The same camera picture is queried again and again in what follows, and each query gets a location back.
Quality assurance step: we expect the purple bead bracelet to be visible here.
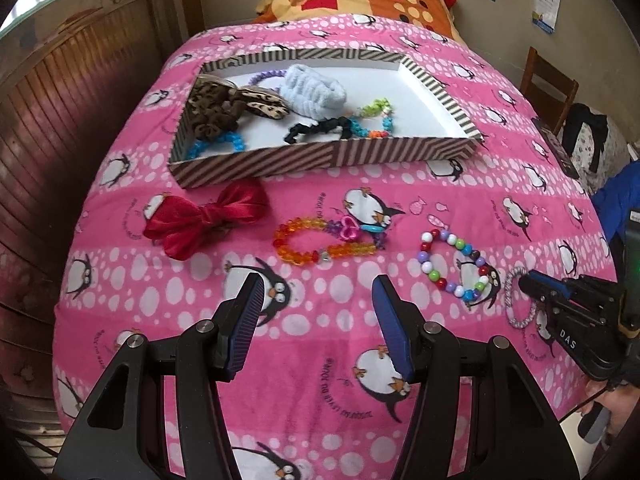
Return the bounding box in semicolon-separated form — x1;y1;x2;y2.
250;69;292;87

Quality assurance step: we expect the black garment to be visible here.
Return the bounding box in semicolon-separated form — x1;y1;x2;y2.
559;102;608;173

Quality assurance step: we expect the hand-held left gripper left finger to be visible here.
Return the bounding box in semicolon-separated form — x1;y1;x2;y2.
52;274;266;480

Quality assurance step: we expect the black cable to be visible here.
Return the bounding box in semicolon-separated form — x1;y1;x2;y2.
557;392;601;423

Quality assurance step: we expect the orange bead bracelet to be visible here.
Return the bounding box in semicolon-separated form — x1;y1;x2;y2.
272;214;387;266

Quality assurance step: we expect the blue bead bracelet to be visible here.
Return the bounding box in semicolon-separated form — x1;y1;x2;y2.
186;131;248;161

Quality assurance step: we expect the multicolour round bead bracelet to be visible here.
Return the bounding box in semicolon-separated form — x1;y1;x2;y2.
417;228;493;304

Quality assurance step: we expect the black scrunchie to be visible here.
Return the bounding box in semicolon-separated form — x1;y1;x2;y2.
284;116;355;145

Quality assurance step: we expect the silver bead bracelet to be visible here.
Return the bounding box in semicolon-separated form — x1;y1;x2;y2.
504;269;538;331

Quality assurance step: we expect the person's blue jacket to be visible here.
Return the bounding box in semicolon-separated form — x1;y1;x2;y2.
591;159;640;246

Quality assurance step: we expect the striped cardboard box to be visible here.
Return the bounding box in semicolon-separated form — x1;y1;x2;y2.
167;46;485;190

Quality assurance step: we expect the red satin bow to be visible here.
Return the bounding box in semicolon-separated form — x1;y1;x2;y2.
142;181;270;261

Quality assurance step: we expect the brown scrunchie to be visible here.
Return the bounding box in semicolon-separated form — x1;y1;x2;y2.
186;82;246;141

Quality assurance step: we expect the leopard print bow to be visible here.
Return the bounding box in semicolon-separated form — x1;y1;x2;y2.
192;74;291;121

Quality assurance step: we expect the light blue fluffy scrunchie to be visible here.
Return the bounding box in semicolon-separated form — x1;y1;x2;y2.
278;63;347;118

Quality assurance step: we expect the white floral sheet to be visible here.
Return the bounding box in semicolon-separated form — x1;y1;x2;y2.
565;110;640;196

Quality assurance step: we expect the person's right hand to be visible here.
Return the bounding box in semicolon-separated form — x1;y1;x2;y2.
582;381;635;441

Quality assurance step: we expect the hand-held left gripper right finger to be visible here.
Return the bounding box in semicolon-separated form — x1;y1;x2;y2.
371;274;581;480

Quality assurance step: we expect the brown wooden wardrobe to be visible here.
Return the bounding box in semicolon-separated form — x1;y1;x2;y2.
0;0;201;411

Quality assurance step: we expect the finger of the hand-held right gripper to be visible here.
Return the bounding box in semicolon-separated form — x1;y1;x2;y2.
532;296;558;343
518;270;576;306

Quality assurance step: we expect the wooden chair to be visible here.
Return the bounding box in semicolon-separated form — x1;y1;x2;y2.
520;46;580;133

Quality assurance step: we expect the green blue orange bracelet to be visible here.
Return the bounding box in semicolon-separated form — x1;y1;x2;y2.
349;99;397;142

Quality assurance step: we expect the pink penguin blanket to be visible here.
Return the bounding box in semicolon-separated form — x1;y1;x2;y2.
52;14;618;480

